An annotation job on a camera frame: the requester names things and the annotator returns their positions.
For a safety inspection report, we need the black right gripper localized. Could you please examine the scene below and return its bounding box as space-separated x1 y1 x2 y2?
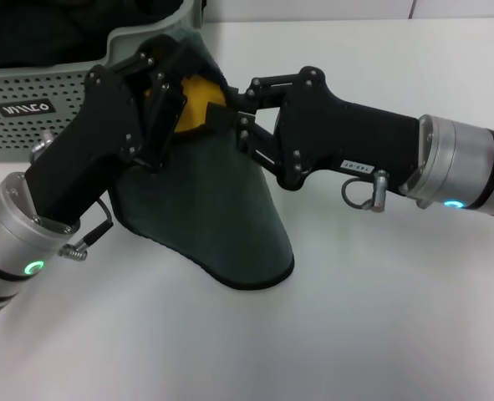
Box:
204 64 424 196

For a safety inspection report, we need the silver left gripper loop plug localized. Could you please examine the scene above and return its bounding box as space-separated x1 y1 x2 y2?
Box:
28 129 55 162

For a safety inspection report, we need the grey-green perforated storage box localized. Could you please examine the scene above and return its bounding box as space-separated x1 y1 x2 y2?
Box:
0 0 208 164

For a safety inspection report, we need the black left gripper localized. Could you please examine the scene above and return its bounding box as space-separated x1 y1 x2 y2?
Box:
23 46 189 226

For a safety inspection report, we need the right gripper looped cable plug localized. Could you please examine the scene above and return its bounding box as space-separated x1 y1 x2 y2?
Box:
340 168 392 214

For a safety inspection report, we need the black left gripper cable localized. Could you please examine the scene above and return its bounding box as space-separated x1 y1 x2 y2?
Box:
58 195 114 260

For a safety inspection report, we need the green towel with yellow underside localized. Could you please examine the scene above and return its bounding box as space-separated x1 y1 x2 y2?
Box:
108 28 296 290

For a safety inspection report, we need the black cloth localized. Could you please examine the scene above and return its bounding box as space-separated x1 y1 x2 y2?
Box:
0 0 189 80

